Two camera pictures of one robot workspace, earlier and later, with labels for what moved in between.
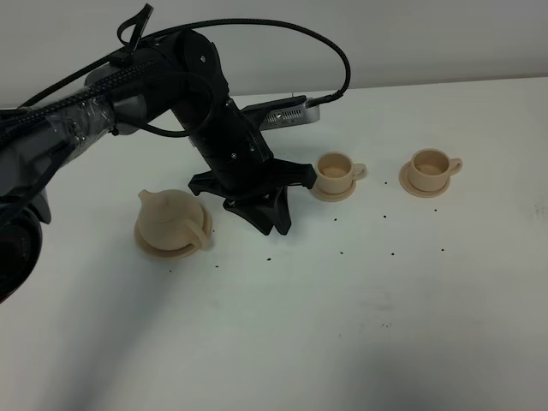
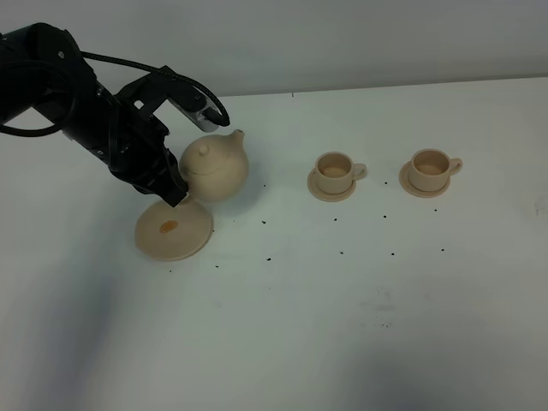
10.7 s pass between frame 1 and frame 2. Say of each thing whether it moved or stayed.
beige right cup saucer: stayed
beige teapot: moved
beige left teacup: stayed
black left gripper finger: moved
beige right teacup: stayed
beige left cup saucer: stayed
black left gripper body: moved
